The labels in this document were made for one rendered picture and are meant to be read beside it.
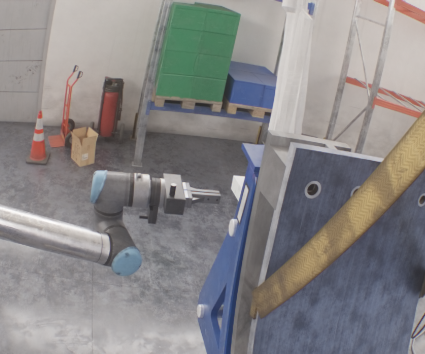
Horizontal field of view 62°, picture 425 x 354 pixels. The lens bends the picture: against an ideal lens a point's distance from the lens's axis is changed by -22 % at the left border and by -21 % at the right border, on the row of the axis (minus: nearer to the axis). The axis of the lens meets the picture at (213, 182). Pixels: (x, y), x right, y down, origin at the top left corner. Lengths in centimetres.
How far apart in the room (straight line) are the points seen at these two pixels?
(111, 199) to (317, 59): 610
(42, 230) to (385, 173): 77
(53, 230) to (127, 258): 22
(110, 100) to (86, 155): 94
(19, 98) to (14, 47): 95
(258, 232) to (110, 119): 506
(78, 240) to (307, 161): 58
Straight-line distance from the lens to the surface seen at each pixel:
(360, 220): 87
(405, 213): 131
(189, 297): 384
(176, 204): 113
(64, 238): 102
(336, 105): 699
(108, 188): 113
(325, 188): 110
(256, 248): 127
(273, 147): 116
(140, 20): 630
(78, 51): 645
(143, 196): 114
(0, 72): 699
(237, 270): 137
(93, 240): 105
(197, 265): 421
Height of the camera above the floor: 264
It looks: 28 degrees down
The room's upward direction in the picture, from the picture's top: 12 degrees clockwise
